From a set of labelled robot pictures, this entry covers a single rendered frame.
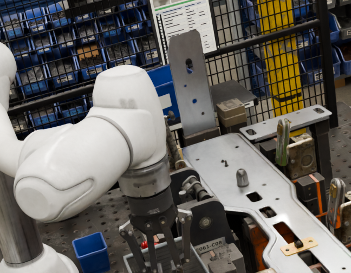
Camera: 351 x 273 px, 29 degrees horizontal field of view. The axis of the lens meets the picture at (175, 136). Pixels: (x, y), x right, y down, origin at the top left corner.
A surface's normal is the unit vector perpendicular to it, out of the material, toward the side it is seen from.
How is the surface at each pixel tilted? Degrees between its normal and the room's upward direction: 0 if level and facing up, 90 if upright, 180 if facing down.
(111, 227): 0
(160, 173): 90
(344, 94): 0
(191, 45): 90
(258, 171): 0
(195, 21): 90
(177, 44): 90
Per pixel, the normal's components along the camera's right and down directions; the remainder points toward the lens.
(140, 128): 0.73, -0.04
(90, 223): -0.18, -0.88
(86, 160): 0.55, -0.39
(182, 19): 0.29, 0.37
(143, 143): 0.83, 0.24
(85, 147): 0.42, -0.56
